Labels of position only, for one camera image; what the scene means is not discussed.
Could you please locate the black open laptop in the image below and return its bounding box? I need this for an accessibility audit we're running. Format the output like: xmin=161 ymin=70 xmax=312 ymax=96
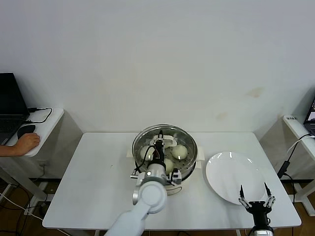
xmin=0 ymin=72 xmax=31 ymax=146

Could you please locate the bare person hand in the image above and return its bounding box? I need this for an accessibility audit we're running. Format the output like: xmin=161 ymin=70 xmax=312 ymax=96
xmin=17 ymin=132 xmax=41 ymax=156

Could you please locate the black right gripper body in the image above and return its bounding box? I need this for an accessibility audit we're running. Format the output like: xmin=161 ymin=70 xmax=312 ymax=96
xmin=247 ymin=201 xmax=272 ymax=228

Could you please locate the white floor cable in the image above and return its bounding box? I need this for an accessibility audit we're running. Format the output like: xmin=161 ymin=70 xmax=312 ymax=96
xmin=0 ymin=192 xmax=44 ymax=221

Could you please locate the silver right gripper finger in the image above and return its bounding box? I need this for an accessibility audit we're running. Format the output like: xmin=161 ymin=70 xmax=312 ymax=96
xmin=238 ymin=184 xmax=251 ymax=209
xmin=262 ymin=182 xmax=276 ymax=208

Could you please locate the black power adapter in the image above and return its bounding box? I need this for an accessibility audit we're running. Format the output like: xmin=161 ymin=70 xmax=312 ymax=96
xmin=276 ymin=159 xmax=291 ymax=179

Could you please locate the stainless steel steamer pot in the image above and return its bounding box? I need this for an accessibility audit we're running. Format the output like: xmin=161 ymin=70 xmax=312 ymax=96
xmin=134 ymin=137 xmax=198 ymax=178

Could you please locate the black laptop cable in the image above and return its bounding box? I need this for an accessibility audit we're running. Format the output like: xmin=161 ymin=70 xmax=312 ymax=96
xmin=24 ymin=107 xmax=53 ymax=123

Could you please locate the white round plate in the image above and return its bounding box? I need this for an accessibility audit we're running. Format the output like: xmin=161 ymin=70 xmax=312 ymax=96
xmin=205 ymin=151 xmax=267 ymax=206

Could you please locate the white steamed baozi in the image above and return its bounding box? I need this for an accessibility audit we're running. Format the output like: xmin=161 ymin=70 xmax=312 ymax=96
xmin=140 ymin=145 xmax=151 ymax=161
xmin=163 ymin=158 xmax=175 ymax=175
xmin=171 ymin=145 xmax=189 ymax=160

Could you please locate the bare person forearm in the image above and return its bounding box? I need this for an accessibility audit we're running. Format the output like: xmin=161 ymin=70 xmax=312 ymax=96
xmin=0 ymin=144 xmax=20 ymax=158

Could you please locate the round glass pot lid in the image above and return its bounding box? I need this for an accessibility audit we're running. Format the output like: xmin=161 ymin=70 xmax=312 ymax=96
xmin=132 ymin=124 xmax=198 ymax=173

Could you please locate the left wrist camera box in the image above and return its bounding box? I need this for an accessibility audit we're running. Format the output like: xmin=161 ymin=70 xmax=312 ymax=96
xmin=130 ymin=168 xmax=183 ymax=186

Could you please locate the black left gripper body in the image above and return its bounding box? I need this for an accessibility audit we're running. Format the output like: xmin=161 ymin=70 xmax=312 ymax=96
xmin=153 ymin=140 xmax=166 ymax=166

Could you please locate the white power cable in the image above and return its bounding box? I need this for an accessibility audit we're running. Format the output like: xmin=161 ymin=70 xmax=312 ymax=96
xmin=286 ymin=133 xmax=315 ymax=161

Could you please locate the black computer mouse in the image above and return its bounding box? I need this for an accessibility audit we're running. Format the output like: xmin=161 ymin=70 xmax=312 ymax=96
xmin=17 ymin=124 xmax=36 ymax=140

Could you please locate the dark laptop with lit screen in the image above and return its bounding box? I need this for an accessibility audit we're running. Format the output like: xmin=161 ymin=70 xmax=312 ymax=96
xmin=304 ymin=97 xmax=315 ymax=135

